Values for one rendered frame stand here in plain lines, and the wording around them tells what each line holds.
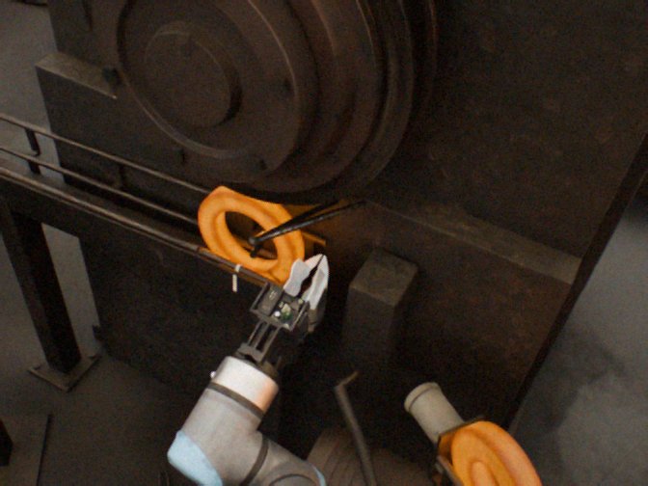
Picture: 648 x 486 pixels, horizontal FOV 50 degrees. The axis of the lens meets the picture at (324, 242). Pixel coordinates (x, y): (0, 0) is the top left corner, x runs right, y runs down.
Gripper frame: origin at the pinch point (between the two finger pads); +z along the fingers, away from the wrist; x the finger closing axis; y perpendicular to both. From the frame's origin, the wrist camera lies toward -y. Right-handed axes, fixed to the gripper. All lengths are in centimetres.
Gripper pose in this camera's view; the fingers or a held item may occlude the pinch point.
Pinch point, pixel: (319, 264)
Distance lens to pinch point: 109.3
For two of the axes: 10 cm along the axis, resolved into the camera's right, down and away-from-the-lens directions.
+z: 4.7, -7.9, 3.9
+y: -0.7, -4.7, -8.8
